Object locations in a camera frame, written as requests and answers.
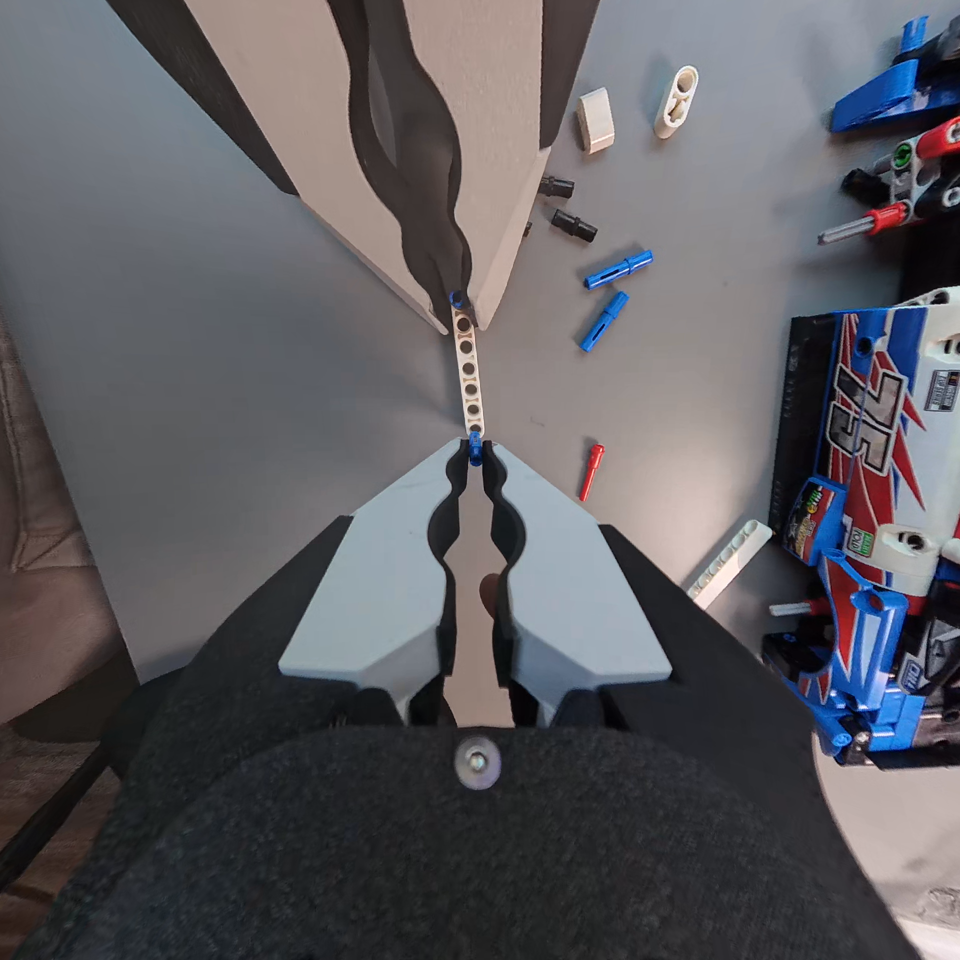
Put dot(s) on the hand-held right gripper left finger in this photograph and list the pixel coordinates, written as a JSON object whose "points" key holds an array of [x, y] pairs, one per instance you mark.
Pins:
{"points": [[367, 592]]}

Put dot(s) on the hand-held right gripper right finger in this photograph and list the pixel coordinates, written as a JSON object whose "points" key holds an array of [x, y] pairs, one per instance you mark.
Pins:
{"points": [[585, 600]]}

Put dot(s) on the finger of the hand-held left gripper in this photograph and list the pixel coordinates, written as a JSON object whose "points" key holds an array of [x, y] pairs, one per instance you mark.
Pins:
{"points": [[502, 112], [285, 90]]}

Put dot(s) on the red toy pin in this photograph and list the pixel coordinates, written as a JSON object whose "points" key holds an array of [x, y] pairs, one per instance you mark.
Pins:
{"points": [[592, 472]]}

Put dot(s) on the blue toy pin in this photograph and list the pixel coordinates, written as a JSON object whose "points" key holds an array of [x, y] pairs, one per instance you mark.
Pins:
{"points": [[457, 298], [619, 270], [604, 322], [476, 448]]}

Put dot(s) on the thin white holed toy beam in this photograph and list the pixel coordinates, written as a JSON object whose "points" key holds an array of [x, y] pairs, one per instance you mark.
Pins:
{"points": [[469, 379]]}

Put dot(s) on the white curved toy brick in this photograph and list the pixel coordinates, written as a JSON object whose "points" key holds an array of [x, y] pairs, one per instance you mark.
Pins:
{"points": [[596, 120]]}

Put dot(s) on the thick white holed toy beam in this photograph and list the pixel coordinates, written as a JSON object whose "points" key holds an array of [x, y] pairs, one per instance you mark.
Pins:
{"points": [[731, 562]]}

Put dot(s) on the white two-hole toy connector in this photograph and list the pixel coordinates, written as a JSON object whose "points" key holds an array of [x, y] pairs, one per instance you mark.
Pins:
{"points": [[675, 105]]}

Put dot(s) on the toy brick race car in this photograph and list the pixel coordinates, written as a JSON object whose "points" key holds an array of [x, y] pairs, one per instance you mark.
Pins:
{"points": [[885, 420]]}

